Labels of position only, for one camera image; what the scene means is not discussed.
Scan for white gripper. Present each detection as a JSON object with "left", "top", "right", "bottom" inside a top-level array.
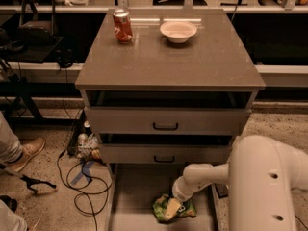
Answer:
[{"left": 164, "top": 176, "right": 200, "bottom": 220}]

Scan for green rice chip bag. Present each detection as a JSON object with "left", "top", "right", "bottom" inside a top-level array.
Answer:
[{"left": 152, "top": 193, "right": 197, "bottom": 222}]

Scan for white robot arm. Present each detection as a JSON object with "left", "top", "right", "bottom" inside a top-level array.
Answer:
[{"left": 164, "top": 135, "right": 308, "bottom": 231}]

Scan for open bottom drawer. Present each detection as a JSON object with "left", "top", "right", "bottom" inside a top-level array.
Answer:
[{"left": 108, "top": 164, "right": 220, "bottom": 231}]

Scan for grey drawer cabinet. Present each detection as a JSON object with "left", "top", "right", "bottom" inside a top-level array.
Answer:
[{"left": 76, "top": 9, "right": 265, "bottom": 228}]

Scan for black bag on shelf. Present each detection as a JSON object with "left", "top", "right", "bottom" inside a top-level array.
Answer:
[{"left": 17, "top": 0, "right": 57, "bottom": 46}]

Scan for black power brick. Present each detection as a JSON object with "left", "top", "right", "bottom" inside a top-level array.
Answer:
[{"left": 216, "top": 184, "right": 228, "bottom": 198}]

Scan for pile of cans and trash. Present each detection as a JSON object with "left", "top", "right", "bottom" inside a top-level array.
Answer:
[{"left": 76, "top": 120, "right": 101, "bottom": 160}]

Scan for tan shoe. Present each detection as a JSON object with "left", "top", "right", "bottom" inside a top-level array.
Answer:
[{"left": 8, "top": 138, "right": 45, "bottom": 172}]

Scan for grey trouser leg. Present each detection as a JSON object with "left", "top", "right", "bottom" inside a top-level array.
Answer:
[{"left": 0, "top": 113, "right": 23, "bottom": 163}]

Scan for black grabber tool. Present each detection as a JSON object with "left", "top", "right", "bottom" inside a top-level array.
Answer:
[{"left": 0, "top": 164, "right": 57, "bottom": 193}]

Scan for white bowl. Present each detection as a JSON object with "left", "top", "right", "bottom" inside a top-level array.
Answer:
[{"left": 160, "top": 21, "right": 197, "bottom": 44}]

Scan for black headphones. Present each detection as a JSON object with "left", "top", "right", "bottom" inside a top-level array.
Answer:
[{"left": 56, "top": 49, "right": 73, "bottom": 69}]

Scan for orange soda can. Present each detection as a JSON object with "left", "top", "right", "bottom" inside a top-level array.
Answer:
[{"left": 113, "top": 8, "right": 133, "bottom": 43}]

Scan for middle drawer with handle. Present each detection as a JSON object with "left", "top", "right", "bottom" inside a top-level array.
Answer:
[{"left": 100, "top": 144, "right": 231, "bottom": 164}]

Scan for drawer with handle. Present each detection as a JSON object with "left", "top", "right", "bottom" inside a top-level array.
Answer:
[
  {"left": 100, "top": 144, "right": 231, "bottom": 164},
  {"left": 85, "top": 107, "right": 250, "bottom": 136}
]

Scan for black floor cable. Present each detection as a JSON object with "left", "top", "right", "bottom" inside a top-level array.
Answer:
[{"left": 56, "top": 148, "right": 114, "bottom": 231}]

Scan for top drawer with handle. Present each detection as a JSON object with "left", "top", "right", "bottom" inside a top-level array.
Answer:
[{"left": 85, "top": 107, "right": 250, "bottom": 136}]

